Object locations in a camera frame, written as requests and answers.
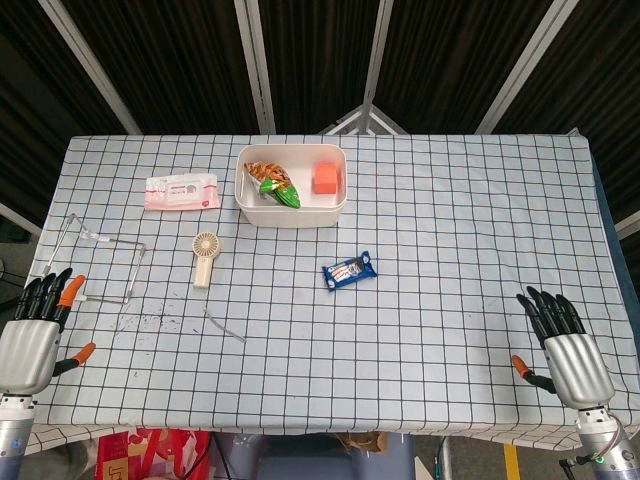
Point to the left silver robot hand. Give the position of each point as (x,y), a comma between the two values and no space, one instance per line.
(27,350)

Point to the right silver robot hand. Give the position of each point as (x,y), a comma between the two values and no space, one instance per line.
(575,365)

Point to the small beige handheld fan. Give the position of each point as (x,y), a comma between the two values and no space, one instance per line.
(202,270)

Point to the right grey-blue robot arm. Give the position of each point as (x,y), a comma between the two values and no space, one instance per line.
(610,450)

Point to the red patterned bag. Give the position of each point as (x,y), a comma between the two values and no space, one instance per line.
(150,452)

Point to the thin clear plastic strip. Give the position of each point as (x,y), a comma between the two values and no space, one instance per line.
(225,330)

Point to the pink wet wipes pack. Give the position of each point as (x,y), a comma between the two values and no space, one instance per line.
(182,191)

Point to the brown paper bag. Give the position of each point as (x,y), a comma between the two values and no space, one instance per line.
(365,441)

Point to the blue cookie packet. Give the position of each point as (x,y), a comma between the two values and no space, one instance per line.
(348,270)

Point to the blue grey chair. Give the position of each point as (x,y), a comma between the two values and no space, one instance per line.
(310,462)

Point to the white plastic storage box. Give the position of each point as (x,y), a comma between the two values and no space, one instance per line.
(290,212)

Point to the green orange snack bag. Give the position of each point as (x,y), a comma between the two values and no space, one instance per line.
(277,185)

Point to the orange sponge block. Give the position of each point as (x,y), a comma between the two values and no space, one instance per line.
(326,177)

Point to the white metal floor stand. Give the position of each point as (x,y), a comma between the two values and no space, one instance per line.
(362,120)

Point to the white partition frame post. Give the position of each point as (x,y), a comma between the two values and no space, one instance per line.
(377,55)
(90,65)
(257,65)
(525,70)

